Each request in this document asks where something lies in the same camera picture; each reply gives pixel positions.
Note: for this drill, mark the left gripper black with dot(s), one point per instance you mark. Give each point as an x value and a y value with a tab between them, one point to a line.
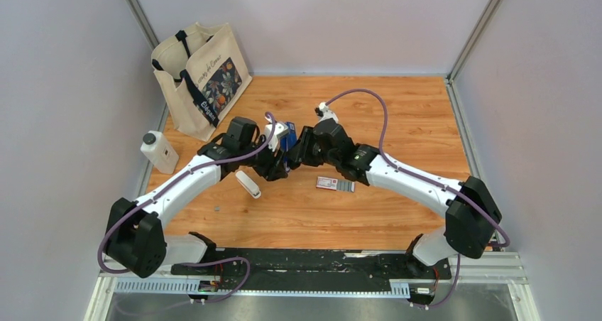
274	167

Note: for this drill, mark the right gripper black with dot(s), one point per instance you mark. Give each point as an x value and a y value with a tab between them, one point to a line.
299	153

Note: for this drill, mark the white stapler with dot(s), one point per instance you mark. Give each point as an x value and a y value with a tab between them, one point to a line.
250	186

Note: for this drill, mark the blue stapler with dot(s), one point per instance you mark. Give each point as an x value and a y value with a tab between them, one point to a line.
290	139

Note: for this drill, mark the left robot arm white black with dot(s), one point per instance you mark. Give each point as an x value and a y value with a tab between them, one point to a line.
134	240

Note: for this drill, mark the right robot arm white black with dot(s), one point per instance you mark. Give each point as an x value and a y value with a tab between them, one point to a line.
469	211

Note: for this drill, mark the red white staple box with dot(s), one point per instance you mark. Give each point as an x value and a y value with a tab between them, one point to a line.
334	184

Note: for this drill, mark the white bottle black cap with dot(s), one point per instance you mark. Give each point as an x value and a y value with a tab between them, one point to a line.
158	150

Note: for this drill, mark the beige canvas tote bag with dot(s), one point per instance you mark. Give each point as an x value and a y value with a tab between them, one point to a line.
202	74

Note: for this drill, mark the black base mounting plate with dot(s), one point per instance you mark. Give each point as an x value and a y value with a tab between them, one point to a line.
317	271

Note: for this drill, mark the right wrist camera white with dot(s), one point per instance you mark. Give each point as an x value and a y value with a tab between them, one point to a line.
325	113

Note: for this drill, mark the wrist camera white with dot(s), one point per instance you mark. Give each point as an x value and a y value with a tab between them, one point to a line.
325	113
274	133

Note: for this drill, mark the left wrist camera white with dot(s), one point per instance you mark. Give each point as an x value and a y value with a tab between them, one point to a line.
274	133

